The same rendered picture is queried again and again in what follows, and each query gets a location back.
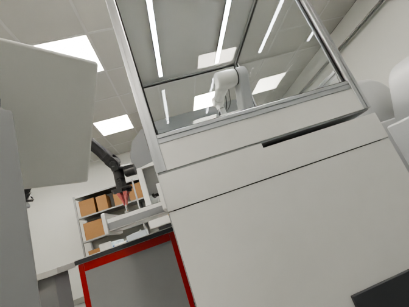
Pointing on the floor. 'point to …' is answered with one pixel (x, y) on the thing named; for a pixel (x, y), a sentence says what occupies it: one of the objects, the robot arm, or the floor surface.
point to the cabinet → (304, 236)
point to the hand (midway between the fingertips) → (125, 203)
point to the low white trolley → (137, 274)
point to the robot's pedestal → (56, 287)
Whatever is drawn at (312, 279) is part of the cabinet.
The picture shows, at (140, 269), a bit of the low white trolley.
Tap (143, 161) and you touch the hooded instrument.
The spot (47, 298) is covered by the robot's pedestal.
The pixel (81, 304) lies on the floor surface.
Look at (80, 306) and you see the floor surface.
